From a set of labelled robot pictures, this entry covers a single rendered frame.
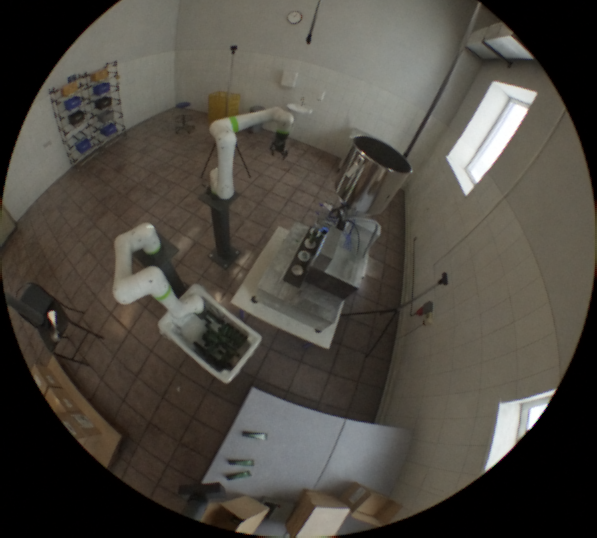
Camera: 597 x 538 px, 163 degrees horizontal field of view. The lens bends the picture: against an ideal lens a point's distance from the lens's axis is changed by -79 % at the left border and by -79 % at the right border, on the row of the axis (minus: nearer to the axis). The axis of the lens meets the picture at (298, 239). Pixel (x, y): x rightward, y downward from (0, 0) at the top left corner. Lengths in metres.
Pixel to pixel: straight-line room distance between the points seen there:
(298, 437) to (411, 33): 5.22
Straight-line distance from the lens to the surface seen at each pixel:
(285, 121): 1.44
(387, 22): 4.49
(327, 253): 0.83
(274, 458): 1.49
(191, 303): 1.37
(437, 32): 4.58
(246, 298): 1.45
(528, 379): 1.58
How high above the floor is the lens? 2.11
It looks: 51 degrees down
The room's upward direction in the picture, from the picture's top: 21 degrees clockwise
